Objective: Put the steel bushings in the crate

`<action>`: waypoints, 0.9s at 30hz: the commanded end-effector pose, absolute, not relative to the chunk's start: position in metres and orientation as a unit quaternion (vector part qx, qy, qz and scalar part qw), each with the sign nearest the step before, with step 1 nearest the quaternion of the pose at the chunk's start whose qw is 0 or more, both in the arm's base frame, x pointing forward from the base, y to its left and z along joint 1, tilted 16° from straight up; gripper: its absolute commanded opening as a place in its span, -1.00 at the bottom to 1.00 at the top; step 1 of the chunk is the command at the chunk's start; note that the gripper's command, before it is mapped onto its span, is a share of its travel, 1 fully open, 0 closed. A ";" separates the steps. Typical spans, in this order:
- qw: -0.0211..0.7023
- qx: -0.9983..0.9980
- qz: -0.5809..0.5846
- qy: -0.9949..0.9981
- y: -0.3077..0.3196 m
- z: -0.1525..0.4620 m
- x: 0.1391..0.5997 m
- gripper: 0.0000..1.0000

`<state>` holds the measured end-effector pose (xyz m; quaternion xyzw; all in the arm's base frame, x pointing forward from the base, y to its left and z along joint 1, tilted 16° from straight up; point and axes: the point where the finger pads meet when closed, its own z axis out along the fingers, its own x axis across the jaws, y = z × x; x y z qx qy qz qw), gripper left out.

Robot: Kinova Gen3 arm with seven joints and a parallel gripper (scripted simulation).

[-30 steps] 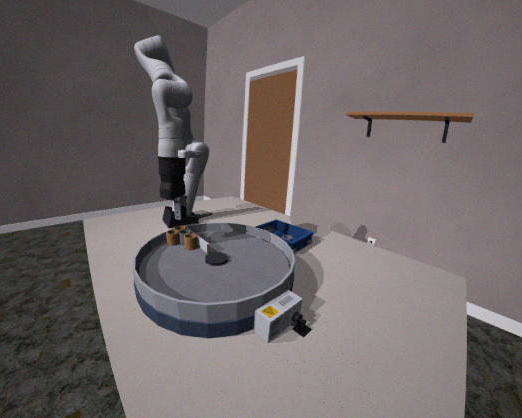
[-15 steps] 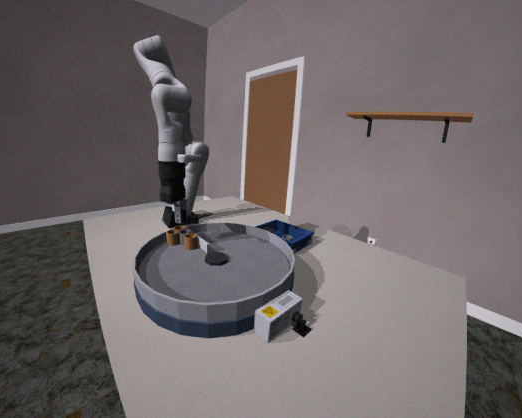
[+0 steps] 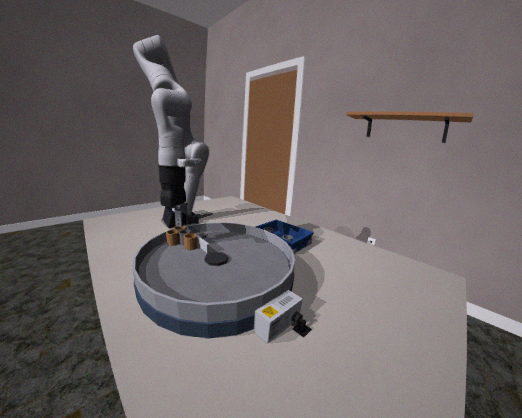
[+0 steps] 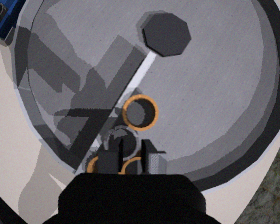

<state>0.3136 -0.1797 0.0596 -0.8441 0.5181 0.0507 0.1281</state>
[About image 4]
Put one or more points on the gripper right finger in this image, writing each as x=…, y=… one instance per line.
x=153, y=162

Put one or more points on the blue square tray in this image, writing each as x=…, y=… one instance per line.
x=8, y=23

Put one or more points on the bronze bushing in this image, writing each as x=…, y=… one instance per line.
x=125, y=163
x=92, y=165
x=153, y=106

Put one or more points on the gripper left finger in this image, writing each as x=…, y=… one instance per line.
x=110, y=161

